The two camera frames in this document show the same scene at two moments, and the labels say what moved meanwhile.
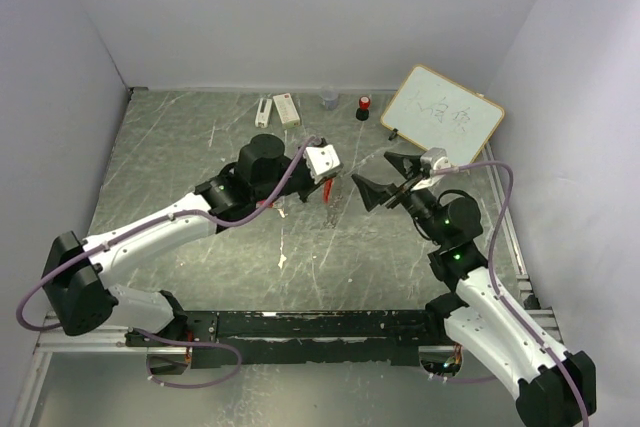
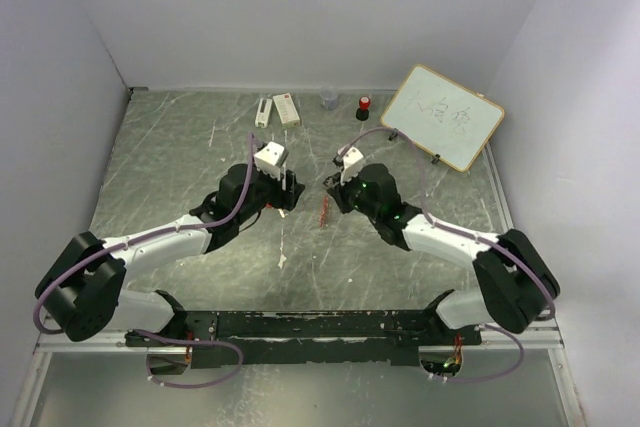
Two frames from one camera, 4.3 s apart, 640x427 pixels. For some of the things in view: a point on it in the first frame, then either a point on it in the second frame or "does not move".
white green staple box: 287,110 does not move
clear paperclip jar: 330,98 does not move
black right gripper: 373,194 to 339,191
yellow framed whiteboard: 434,112 does not move
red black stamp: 362,113 does not move
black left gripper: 311,185 to 285,198
